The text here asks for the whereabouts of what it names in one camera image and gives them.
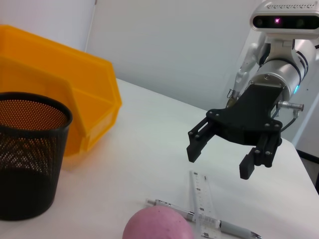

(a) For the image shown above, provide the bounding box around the black mesh pen cup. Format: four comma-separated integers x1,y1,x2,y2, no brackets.
0,92,73,222

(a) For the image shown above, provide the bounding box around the transparent plastic ruler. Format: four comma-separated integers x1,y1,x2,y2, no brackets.
188,170,222,239

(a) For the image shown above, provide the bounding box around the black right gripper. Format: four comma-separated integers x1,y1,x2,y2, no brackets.
185,82,286,180

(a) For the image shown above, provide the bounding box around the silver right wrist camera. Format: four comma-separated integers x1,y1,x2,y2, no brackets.
250,0,319,40

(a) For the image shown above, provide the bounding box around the right gripper connector cable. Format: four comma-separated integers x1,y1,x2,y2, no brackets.
278,101,305,131

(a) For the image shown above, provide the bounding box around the pink peach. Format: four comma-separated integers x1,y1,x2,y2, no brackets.
122,206,194,239

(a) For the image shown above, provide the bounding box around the yellow plastic storage bin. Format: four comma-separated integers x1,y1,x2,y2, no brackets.
0,24,123,172

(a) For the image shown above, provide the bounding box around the grey ballpoint pen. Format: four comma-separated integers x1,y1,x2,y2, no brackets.
145,198,262,239

